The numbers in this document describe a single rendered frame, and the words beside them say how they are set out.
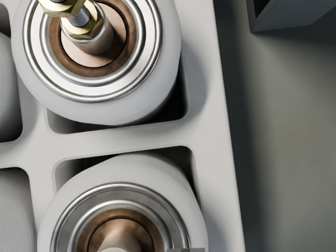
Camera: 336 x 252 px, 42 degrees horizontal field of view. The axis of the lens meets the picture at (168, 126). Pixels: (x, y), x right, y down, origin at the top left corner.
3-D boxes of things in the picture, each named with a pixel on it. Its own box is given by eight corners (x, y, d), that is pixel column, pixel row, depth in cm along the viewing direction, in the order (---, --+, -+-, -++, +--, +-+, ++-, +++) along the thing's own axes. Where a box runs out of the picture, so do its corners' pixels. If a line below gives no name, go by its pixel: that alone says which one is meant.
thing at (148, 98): (112, 7, 42) (69, -88, 24) (195, 62, 42) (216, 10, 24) (56, 90, 42) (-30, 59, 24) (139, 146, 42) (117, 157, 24)
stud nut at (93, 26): (79, -7, 21) (75, -13, 20) (109, 13, 21) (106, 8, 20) (56, 27, 21) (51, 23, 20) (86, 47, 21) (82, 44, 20)
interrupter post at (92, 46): (88, 5, 24) (75, -15, 21) (124, 29, 24) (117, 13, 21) (64, 41, 24) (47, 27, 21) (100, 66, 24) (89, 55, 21)
